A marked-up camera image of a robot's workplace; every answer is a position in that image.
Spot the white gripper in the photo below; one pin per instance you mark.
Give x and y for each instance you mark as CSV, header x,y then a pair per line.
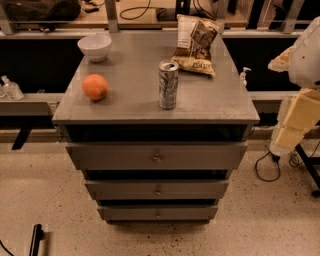
x,y
306,63

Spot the grey bottom drawer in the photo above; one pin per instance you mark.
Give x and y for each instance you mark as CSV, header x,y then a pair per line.
x,y
153,213

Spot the grey drawer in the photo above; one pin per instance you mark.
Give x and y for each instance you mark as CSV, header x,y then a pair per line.
x,y
137,156
153,213
156,189

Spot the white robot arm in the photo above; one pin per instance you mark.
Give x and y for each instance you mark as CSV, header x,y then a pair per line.
x,y
304,69

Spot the grey drawer cabinet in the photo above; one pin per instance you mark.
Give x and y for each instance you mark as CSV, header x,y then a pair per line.
x,y
208,109

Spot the grey middle drawer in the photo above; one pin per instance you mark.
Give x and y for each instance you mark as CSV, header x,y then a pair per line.
x,y
156,189

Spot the grey top drawer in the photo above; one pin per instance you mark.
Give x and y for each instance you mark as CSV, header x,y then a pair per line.
x,y
137,156

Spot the black stand leg right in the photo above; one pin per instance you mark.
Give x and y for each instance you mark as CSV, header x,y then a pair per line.
x,y
310,163

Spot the white pump bottle right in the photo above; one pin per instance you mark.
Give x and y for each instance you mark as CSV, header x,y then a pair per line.
x,y
243,75

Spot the brown chip bag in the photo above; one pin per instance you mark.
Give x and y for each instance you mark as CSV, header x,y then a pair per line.
x,y
193,50

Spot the silver drink can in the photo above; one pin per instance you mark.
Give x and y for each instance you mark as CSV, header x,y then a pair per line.
x,y
168,84

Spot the orange fruit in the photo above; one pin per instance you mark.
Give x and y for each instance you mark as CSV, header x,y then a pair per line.
x,y
95,87

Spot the white bowl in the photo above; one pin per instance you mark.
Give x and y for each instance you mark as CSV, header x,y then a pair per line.
x,y
95,47

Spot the black bag on bench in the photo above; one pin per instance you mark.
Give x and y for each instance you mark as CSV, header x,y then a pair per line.
x,y
41,10

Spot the black bar on floor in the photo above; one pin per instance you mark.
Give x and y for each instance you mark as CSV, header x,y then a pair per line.
x,y
37,236

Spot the clear sanitizer bottle left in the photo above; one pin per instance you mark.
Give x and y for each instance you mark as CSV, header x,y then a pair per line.
x,y
12,89

